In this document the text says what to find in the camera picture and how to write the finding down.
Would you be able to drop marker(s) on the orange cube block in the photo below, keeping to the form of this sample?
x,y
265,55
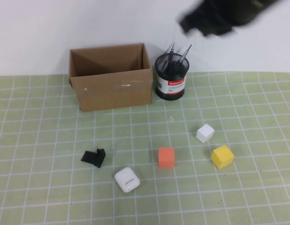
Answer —
x,y
166,158

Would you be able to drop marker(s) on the white earbuds case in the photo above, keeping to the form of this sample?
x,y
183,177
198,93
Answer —
x,y
127,180

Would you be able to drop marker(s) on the white cube block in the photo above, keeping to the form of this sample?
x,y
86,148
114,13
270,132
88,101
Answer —
x,y
205,133

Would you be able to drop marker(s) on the brown cardboard box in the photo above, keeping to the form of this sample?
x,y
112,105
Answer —
x,y
116,93

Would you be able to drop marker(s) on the yellow cube block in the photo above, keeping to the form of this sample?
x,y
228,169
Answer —
x,y
222,157

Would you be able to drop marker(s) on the slim black flexible bit driver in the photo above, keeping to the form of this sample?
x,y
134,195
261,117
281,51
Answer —
x,y
172,54

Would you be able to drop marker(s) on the small white scrap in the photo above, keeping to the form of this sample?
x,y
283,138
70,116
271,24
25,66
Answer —
x,y
171,117

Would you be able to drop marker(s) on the black plastic bracket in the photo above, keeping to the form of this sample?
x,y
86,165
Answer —
x,y
92,159

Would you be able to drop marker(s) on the black mesh pen holder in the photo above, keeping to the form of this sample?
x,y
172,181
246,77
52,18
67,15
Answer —
x,y
170,93

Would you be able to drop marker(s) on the green checked tablecloth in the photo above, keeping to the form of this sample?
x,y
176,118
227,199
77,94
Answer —
x,y
253,187

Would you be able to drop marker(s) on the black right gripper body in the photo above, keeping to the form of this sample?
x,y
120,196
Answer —
x,y
213,18

